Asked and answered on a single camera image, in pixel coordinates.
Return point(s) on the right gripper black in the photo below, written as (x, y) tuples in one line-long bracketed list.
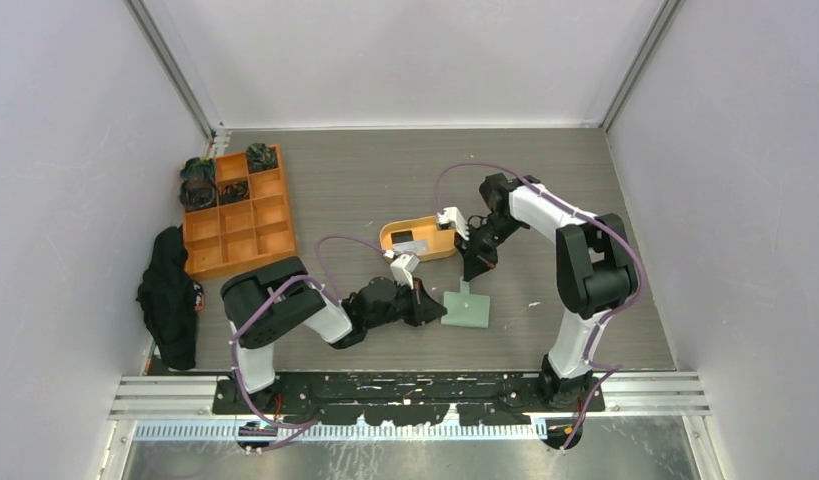
[(476, 261)]

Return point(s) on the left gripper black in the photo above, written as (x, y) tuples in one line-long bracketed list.
[(424, 307)]

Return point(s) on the green card holder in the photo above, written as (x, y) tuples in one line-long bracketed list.
[(466, 309)]

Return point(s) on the orange oval tray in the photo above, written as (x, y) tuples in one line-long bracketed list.
[(441, 243)]

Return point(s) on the white grey card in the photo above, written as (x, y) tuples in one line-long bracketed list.
[(419, 248)]

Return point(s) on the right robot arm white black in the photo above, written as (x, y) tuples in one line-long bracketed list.
[(596, 273)]

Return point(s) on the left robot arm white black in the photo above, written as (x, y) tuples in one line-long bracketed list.
[(267, 303)]

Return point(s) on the small black card in tray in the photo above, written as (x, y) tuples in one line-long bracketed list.
[(399, 237)]

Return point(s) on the orange compartment organizer box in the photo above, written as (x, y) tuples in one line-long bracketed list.
[(226, 240)]

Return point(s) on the dark item middle compartment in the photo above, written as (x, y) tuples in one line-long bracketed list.
[(234, 192)]

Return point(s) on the dark rolled item top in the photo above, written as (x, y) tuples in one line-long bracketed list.
[(261, 157)]

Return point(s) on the dark rolled item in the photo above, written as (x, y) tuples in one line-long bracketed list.
[(198, 167), (197, 194), (261, 157)]

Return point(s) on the dark rolled item left lower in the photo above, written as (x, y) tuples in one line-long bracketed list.
[(197, 194)]

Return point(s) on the black cloth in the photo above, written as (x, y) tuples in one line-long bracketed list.
[(167, 298)]

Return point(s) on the dark rolled item left upper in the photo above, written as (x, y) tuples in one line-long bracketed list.
[(198, 167)]

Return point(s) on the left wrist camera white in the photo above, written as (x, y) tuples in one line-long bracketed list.
[(402, 266)]

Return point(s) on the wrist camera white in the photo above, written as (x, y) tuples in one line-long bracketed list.
[(402, 266), (451, 218)]

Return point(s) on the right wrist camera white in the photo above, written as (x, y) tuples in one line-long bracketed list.
[(451, 218)]

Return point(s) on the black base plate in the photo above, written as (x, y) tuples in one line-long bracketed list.
[(400, 398)]

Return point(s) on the white slotted cable duct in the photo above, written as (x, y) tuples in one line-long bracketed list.
[(258, 431)]

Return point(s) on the aluminium frame rail right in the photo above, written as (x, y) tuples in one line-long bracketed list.
[(656, 31)]

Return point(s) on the aluminium frame rail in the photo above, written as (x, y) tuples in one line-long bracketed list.
[(656, 31), (158, 27)]

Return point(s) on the aluminium frame rail left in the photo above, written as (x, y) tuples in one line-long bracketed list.
[(158, 27)]

